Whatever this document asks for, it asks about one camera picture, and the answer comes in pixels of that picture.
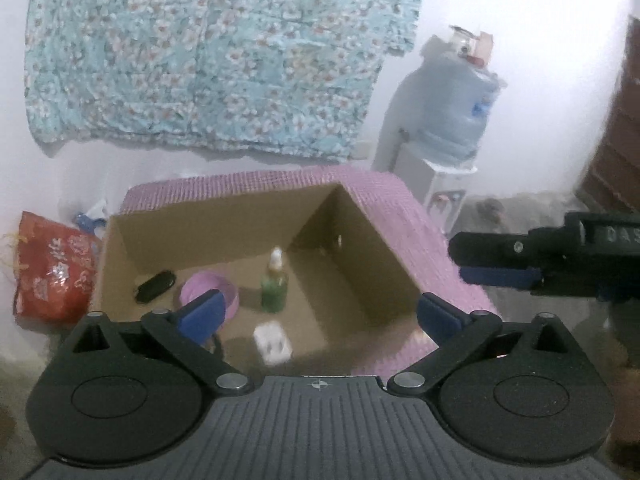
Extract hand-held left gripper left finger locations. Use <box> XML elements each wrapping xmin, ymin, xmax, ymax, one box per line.
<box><xmin>52</xmin><ymin>290</ymin><xmax>251</xmax><ymax>395</ymax></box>

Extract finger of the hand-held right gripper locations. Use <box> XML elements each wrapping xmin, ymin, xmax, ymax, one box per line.
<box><xmin>448</xmin><ymin>231</ymin><xmax>543</xmax><ymax>291</ymax></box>

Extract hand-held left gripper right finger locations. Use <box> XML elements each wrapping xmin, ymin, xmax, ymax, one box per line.
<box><xmin>387</xmin><ymin>291</ymin><xmax>588</xmax><ymax>395</ymax></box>

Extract purple plastic bowl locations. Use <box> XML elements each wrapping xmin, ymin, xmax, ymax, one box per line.
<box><xmin>179</xmin><ymin>270</ymin><xmax>240</xmax><ymax>333</ymax></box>

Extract black oval case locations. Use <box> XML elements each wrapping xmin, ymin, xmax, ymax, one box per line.
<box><xmin>135</xmin><ymin>270</ymin><xmax>176</xmax><ymax>305</ymax></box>

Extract white power adapter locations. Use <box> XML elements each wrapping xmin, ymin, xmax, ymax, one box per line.
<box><xmin>252</xmin><ymin>321</ymin><xmax>294</xmax><ymax>367</ymax></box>

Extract green dropper bottle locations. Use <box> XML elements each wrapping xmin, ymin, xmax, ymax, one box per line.
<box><xmin>260</xmin><ymin>246</ymin><xmax>289</xmax><ymax>313</ymax></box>

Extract brown cardboard box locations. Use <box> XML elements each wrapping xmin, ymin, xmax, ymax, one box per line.
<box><xmin>89</xmin><ymin>183</ymin><xmax>423</xmax><ymax>378</ymax></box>

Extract brown lump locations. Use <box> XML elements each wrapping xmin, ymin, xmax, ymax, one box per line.
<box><xmin>475</xmin><ymin>199</ymin><xmax>507</xmax><ymax>222</ymax></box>

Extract brown wooden door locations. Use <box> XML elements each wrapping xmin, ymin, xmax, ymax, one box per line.
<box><xmin>575</xmin><ymin>15</ymin><xmax>640</xmax><ymax>211</ymax></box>

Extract pink checkered bear cloth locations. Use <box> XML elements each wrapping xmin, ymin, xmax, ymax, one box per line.
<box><xmin>121</xmin><ymin>167</ymin><xmax>503</xmax><ymax>378</ymax></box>

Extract white water dispenser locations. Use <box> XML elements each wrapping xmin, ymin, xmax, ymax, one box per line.
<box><xmin>395</xmin><ymin>132</ymin><xmax>478</xmax><ymax>233</ymax></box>

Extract blue and white plastic object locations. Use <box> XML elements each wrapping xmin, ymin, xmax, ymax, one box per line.
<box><xmin>75</xmin><ymin>200</ymin><xmax>108</xmax><ymax>233</ymax></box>

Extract red plastic bag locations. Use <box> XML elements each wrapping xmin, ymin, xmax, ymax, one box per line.
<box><xmin>0</xmin><ymin>211</ymin><xmax>101</xmax><ymax>326</ymax></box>

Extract blue water jug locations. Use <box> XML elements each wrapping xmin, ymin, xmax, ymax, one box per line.
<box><xmin>407</xmin><ymin>35</ymin><xmax>506</xmax><ymax>166</ymax></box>

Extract pink small bottle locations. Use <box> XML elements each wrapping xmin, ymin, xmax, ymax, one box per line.
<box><xmin>470</xmin><ymin>32</ymin><xmax>496</xmax><ymax>66</ymax></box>

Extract clear small container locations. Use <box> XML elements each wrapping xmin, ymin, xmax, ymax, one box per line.
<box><xmin>450</xmin><ymin>25</ymin><xmax>476</xmax><ymax>56</ymax></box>

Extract teal floral cloth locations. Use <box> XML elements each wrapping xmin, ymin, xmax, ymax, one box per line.
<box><xmin>22</xmin><ymin>0</ymin><xmax>426</xmax><ymax>163</ymax></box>

